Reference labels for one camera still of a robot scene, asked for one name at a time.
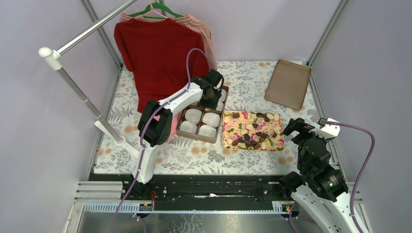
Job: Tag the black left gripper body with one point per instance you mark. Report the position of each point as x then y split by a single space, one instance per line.
209 101

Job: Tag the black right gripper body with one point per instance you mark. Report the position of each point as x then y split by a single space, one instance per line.
312 134

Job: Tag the gold chocolate box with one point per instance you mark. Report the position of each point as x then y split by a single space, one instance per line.
202 117

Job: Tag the floral chocolate tray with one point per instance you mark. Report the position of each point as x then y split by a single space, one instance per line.
244 130

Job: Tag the pink cloth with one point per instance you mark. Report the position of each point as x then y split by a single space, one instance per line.
174 124

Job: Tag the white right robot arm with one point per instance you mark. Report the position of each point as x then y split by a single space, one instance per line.
318 187

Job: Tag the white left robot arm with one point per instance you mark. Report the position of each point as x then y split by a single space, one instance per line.
155 123

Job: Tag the gold box lid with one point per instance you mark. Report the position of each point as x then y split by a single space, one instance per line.
288 84

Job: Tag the beige pink garment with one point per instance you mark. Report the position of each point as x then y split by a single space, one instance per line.
190 22

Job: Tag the red t-shirt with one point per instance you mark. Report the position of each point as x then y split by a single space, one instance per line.
161 56

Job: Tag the green hanger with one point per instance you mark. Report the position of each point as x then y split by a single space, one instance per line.
158 8

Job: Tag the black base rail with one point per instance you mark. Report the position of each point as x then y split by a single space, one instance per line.
206 192

